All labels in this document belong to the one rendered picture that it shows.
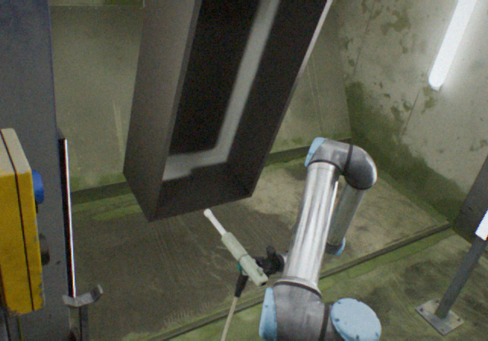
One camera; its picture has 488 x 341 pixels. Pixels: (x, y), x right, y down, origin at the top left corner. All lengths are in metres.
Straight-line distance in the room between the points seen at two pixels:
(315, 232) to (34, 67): 0.92
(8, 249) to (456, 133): 3.14
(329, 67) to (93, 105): 2.00
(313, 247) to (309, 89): 2.52
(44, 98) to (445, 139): 2.89
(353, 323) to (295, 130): 2.52
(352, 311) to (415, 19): 2.63
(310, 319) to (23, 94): 0.95
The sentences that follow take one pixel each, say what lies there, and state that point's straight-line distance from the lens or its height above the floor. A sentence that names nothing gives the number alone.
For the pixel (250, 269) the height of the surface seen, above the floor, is 0.55.
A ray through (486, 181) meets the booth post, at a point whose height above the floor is 0.47.
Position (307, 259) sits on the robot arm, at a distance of 1.46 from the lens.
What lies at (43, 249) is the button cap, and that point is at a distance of 0.78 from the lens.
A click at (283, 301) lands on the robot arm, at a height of 0.90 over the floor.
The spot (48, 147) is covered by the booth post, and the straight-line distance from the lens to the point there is 1.25.
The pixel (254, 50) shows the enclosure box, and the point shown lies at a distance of 2.33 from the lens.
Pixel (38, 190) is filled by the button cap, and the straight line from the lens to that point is 0.70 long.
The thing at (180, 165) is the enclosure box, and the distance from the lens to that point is 2.57.
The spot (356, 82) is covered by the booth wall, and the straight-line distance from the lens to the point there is 4.04.
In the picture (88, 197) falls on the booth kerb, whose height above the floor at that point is 0.10.
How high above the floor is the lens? 1.90
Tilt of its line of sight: 32 degrees down
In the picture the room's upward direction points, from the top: 10 degrees clockwise
